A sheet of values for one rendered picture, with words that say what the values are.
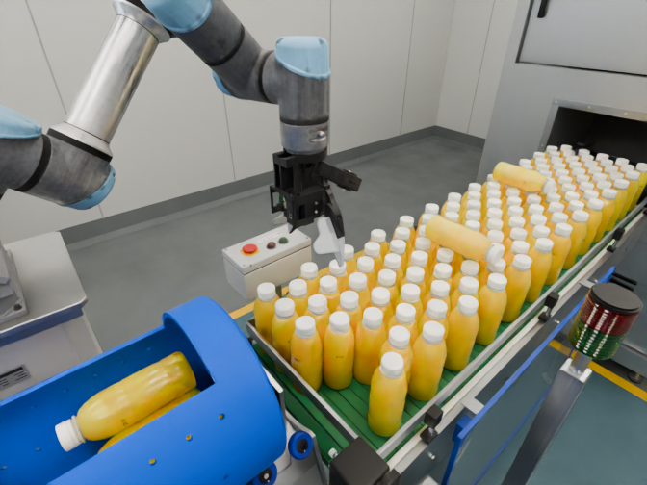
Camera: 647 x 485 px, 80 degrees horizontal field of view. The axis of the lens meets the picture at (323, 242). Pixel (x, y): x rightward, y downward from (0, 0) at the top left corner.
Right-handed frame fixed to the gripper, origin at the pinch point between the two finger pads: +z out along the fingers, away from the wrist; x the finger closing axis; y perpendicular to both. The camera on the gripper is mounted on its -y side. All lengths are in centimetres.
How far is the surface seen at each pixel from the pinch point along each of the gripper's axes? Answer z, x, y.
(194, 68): 6, -264, -95
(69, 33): -22, -266, -18
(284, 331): 18.0, -1.5, 7.6
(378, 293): 13.3, 6.6, -11.5
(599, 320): -1.2, 41.9, -17.5
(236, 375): 1.4, 14.7, 25.7
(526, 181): 9, 3, -83
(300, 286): 13.3, -6.2, -0.5
